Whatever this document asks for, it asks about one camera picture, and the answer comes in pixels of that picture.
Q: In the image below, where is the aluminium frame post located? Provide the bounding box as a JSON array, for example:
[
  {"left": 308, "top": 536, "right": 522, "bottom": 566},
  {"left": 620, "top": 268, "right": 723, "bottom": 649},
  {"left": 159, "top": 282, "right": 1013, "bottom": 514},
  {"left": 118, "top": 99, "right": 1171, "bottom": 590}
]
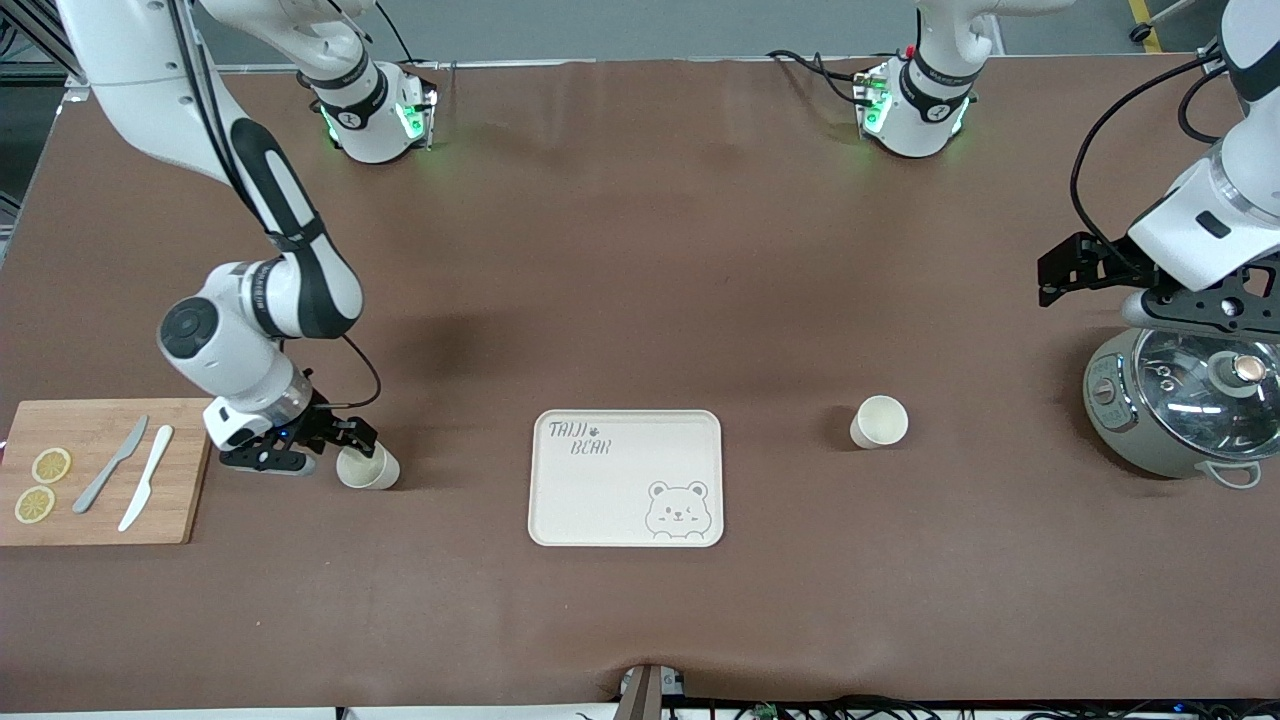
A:
[{"left": 0, "top": 0, "right": 93, "bottom": 103}]

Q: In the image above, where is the white IKEA cup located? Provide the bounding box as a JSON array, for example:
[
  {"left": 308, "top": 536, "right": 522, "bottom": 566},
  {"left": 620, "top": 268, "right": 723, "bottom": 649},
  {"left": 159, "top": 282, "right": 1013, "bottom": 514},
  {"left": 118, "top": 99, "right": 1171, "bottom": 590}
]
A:
[
  {"left": 850, "top": 395, "right": 910, "bottom": 450},
  {"left": 336, "top": 440, "right": 401, "bottom": 492}
]

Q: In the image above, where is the white plastic knife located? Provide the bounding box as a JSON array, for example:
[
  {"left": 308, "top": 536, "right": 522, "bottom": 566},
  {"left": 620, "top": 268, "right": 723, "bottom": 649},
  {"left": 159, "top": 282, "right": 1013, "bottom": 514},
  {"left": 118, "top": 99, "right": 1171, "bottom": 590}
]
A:
[{"left": 118, "top": 425, "right": 175, "bottom": 533}]

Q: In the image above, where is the cream tray with bear print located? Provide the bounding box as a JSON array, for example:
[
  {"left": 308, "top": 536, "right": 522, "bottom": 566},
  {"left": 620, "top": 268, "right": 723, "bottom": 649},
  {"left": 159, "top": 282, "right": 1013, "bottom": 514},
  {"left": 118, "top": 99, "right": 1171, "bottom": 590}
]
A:
[{"left": 527, "top": 408, "right": 724, "bottom": 549}]

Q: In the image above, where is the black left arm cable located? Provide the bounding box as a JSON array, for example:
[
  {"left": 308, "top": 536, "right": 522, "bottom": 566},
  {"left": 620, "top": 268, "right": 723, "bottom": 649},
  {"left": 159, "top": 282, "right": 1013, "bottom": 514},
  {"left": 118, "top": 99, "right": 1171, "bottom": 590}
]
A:
[{"left": 1070, "top": 55, "right": 1226, "bottom": 271}]

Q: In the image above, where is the glass pot lid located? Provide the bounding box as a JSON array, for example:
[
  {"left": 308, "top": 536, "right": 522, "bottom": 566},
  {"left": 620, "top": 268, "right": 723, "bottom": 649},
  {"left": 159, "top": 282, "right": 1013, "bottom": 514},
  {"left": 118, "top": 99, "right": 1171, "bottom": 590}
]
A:
[{"left": 1133, "top": 330, "right": 1280, "bottom": 461}]

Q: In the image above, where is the gray electric cooking pot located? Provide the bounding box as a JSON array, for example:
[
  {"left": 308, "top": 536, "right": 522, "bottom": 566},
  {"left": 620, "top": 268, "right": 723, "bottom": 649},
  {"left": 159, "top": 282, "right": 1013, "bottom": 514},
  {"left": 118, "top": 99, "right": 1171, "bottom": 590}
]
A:
[{"left": 1083, "top": 325, "right": 1280, "bottom": 491}]

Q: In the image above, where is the black cable at arm base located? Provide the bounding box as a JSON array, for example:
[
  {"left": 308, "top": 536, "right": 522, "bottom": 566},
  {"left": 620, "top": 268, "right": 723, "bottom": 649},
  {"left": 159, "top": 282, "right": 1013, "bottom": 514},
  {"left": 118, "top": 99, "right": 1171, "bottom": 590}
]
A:
[{"left": 768, "top": 48, "right": 866, "bottom": 106}]

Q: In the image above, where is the brown table mat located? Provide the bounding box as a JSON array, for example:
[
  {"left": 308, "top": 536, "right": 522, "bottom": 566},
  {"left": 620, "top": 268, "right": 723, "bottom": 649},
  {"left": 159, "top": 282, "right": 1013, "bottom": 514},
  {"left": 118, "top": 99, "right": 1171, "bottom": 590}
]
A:
[{"left": 0, "top": 55, "right": 1280, "bottom": 713}]

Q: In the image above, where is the metal table edge bracket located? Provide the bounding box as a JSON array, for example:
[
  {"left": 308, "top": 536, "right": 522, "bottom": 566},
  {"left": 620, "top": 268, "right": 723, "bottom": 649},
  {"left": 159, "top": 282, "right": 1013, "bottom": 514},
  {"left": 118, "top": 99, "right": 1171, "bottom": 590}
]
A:
[{"left": 615, "top": 665, "right": 686, "bottom": 720}]

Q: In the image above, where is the wooden cutting board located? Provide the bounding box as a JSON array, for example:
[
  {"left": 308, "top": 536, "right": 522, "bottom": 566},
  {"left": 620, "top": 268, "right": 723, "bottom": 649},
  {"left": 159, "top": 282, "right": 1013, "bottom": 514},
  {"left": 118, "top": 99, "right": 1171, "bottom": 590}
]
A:
[{"left": 0, "top": 398, "right": 221, "bottom": 547}]

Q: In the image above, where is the grey plastic knife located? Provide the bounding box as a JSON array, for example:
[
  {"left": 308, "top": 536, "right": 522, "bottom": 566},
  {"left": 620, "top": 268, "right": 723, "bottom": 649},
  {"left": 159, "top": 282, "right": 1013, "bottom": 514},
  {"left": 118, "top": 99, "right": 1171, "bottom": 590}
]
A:
[{"left": 72, "top": 415, "right": 150, "bottom": 515}]

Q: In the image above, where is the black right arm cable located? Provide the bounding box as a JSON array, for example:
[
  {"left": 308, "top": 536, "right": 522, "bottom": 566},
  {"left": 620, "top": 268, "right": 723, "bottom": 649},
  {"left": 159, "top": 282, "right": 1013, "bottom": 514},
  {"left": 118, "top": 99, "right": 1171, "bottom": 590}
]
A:
[{"left": 165, "top": 0, "right": 384, "bottom": 411}]

